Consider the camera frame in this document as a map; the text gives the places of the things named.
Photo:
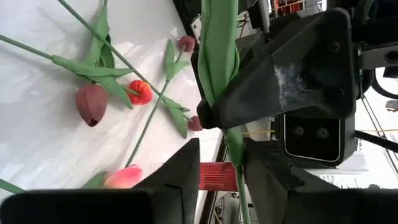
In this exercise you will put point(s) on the red ribbed vase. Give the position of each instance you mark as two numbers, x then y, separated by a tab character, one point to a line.
217	176

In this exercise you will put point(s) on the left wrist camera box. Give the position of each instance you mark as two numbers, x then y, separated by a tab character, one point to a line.
311	140

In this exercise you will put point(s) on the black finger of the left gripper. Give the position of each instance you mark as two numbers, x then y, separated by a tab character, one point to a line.
295	77
196	71

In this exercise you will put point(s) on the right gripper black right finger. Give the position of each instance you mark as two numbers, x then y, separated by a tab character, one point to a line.
280	193

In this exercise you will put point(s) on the large maroon tulip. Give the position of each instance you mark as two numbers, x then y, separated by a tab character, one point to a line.
91	104

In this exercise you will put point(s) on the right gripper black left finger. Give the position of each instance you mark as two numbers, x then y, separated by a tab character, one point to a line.
174	186

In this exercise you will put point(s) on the pink tulip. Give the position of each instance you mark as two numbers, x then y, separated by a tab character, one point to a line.
124	178

